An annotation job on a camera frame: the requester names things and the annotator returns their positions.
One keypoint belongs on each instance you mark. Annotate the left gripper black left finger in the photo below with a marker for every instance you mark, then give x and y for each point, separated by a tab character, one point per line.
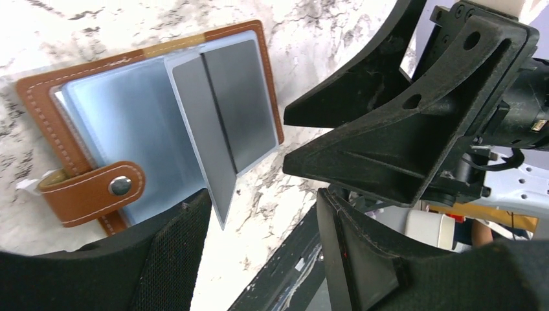
150	266

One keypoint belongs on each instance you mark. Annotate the brown leather card holder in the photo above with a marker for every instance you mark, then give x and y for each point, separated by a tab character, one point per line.
116	127

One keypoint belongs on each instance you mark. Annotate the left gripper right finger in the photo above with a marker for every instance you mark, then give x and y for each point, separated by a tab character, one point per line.
370	266

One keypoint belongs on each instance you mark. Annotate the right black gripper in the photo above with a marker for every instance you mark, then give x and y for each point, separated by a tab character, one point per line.
479	99

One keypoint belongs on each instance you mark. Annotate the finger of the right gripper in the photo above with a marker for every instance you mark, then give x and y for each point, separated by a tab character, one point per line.
370	79

